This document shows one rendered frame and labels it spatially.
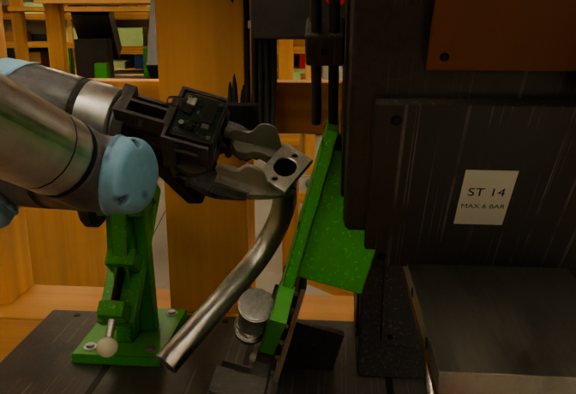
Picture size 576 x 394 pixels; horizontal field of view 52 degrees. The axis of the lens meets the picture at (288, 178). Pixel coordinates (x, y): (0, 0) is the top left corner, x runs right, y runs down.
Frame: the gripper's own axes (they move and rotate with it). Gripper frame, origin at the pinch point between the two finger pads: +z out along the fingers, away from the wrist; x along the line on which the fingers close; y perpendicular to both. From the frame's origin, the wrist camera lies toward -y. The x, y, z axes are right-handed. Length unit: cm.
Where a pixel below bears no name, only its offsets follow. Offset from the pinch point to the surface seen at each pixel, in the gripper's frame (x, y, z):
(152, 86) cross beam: 24.7, -24.7, -28.1
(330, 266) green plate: -10.6, 3.2, 6.9
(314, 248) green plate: -9.7, 4.2, 4.8
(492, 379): -21.9, 18.3, 18.4
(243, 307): -16.1, -0.2, -0.6
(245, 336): -17.6, -5.4, 0.3
